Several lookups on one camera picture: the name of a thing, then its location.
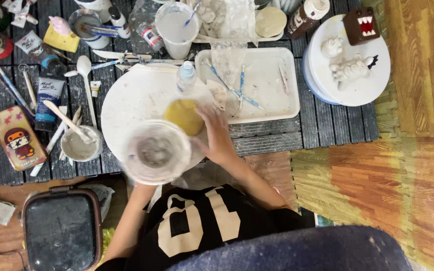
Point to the person's right hand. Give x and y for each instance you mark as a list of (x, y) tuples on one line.
[(219, 139)]

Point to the round yellow sponge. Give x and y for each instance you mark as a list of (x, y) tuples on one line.
[(181, 114)]

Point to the clear plastic cup with slip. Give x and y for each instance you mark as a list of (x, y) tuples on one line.
[(156, 152)]

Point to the grey plastic sheet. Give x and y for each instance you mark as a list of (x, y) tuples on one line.
[(202, 177)]

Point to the long blue modelling tool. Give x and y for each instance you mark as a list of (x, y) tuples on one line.
[(248, 100)]

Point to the short blue modelling tool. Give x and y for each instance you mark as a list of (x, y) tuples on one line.
[(242, 82)]

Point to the clear squeeze bottle blue cap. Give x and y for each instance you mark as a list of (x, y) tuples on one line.
[(186, 77)]

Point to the white rectangular tray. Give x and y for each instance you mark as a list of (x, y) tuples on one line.
[(266, 82)]

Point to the clear plastic wrap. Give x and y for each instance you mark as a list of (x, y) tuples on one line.
[(227, 60)]

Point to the black printed shirt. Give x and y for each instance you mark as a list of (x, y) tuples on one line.
[(202, 226)]

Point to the pale wooden modelling tool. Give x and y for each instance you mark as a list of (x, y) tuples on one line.
[(283, 77)]

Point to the round white work board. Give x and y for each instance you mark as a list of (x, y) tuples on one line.
[(134, 98)]

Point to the metal and wood tools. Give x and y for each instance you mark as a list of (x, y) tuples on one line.
[(153, 61)]

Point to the black slatted mat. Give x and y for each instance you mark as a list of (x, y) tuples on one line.
[(326, 120)]

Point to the clear cup of white water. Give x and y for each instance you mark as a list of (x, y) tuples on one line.
[(175, 32)]

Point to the small bottle with red label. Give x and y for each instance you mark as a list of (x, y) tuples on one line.
[(151, 37)]

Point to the tray of wrapped clay pieces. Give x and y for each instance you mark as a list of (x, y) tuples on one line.
[(220, 17)]

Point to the blue brush in water cup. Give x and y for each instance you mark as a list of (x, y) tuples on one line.
[(192, 14)]

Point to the round beige clay disc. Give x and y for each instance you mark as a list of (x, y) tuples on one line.
[(270, 22)]

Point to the crumpled clear plastic bag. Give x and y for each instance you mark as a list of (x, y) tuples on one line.
[(104, 197)]

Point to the tiny white tube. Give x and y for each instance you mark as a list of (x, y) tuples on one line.
[(95, 88)]

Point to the blue denim trousers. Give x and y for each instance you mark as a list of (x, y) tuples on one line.
[(296, 250)]

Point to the white blade tool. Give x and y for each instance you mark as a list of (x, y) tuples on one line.
[(107, 55)]

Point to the white turntable with blue base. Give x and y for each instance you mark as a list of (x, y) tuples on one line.
[(352, 94)]

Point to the white bowl of slip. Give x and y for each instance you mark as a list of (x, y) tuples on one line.
[(77, 150)]

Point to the pale wooden pointed tools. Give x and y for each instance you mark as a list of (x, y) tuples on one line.
[(77, 114)]

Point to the small white clay figure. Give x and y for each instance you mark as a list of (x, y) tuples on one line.
[(331, 47)]

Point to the brown bottle with white cap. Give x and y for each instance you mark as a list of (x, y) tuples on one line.
[(303, 18)]

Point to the large white clay figure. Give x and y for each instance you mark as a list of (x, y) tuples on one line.
[(350, 69)]

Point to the yellow green bag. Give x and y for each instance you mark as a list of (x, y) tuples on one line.
[(107, 241)]

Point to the striped pale cup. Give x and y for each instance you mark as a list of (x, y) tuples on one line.
[(290, 5)]

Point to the white plastic spoon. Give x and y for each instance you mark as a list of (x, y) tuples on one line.
[(84, 66)]

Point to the white bottle with black cap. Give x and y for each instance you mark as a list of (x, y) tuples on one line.
[(119, 22)]

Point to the wooden stirring stick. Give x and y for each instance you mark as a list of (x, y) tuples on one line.
[(64, 118)]

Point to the white and blue brush cup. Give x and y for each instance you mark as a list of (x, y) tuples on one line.
[(96, 42)]

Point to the bundle of blue brushes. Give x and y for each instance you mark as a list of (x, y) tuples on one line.
[(102, 31)]

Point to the long white modelling stick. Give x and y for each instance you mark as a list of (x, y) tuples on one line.
[(49, 146)]

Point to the dark blue paint tube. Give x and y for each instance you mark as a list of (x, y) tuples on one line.
[(50, 99)]

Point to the brown toothed monster figure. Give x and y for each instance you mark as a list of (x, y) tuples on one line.
[(360, 26)]

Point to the white round container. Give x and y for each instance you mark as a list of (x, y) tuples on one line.
[(96, 5)]

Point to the dark bin with brown rim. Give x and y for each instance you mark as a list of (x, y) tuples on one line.
[(60, 229)]

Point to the yellow square sponge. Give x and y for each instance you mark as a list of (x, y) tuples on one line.
[(61, 43)]

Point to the pink figurine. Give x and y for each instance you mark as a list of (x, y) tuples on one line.
[(60, 25)]

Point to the phone with cartoon case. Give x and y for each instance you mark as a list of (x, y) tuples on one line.
[(17, 139)]

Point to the white paint tube blue cap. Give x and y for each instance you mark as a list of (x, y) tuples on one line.
[(36, 47)]

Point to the thin blue paintbrushes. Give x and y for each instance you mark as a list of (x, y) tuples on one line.
[(13, 90)]

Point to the crumpled white wrapper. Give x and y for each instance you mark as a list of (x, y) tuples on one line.
[(21, 11)]

